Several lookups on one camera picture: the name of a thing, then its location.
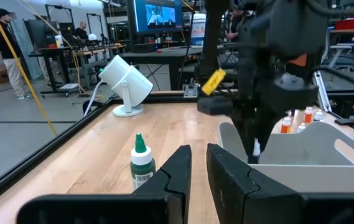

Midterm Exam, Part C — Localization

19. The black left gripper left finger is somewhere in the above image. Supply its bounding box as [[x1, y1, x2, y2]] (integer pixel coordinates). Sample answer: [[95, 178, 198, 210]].
[[16, 144, 192, 224]]

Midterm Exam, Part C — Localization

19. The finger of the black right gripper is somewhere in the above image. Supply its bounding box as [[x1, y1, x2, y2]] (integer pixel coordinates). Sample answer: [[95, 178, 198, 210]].
[[253, 116, 279, 165], [234, 118, 255, 163]]

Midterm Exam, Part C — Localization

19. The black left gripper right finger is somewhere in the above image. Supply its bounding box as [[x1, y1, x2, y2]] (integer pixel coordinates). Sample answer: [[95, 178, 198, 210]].
[[207, 143, 354, 224]]

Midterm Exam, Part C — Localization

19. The small orange dropper bottle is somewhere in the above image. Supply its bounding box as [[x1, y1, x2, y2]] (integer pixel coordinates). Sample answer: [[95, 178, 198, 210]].
[[281, 115, 292, 134], [303, 106, 314, 124]]

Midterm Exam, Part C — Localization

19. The clear plastic tray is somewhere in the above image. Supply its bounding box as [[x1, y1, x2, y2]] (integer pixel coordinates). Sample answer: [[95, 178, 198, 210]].
[[218, 121, 354, 194]]

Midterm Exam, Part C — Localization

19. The person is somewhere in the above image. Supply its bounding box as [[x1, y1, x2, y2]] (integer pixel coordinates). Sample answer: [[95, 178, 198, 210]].
[[0, 8, 34, 100], [225, 6, 243, 43], [73, 21, 91, 43]]

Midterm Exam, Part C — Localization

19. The grey power strip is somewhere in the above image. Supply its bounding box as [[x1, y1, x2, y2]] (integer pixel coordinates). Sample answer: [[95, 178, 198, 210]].
[[183, 83, 199, 99]]

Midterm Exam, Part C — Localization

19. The white printed bucket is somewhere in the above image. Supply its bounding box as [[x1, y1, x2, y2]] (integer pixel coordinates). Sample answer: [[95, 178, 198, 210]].
[[190, 12, 207, 47]]

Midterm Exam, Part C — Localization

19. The black drawer cabinet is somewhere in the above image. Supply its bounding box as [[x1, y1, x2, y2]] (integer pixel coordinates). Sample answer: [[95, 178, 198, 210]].
[[325, 90, 354, 133]]

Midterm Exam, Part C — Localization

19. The light grey office chair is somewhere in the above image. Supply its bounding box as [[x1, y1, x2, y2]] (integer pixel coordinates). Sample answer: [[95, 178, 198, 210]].
[[321, 43, 354, 72]]

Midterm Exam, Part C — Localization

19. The black work table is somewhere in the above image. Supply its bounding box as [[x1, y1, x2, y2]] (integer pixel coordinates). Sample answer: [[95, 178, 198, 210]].
[[121, 45, 227, 91]]

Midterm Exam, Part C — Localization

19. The white cylindrical spot lamp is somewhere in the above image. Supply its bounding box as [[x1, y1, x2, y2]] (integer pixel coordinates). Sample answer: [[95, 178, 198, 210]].
[[98, 55, 154, 118]]

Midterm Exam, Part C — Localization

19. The black standing desk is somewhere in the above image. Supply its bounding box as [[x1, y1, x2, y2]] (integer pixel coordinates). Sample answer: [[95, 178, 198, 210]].
[[29, 45, 75, 94]]

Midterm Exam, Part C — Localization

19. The white cup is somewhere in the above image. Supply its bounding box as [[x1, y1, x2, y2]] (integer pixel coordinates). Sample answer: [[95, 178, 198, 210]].
[[54, 34, 65, 49]]

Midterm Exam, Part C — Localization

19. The yellow cable tag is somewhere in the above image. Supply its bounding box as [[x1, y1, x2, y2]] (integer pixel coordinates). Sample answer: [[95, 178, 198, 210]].
[[201, 68, 227, 96]]

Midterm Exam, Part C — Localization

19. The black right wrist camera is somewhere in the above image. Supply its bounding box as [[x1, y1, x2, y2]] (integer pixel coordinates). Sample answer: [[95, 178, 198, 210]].
[[272, 73, 320, 113]]

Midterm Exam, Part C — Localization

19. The large wall display screen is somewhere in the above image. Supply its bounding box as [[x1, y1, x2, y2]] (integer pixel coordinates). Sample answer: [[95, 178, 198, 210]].
[[126, 0, 184, 35]]

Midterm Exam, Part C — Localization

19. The white lamp cable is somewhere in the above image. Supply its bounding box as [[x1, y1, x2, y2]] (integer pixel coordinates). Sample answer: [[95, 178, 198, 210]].
[[83, 80, 105, 118]]

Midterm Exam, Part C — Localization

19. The black metal table frame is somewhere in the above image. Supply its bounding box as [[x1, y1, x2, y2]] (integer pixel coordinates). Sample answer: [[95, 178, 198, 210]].
[[0, 91, 354, 212]]

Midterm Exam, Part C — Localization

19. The yellow power cable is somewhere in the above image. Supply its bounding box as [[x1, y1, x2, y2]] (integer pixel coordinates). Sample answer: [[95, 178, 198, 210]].
[[0, 0, 58, 136]]

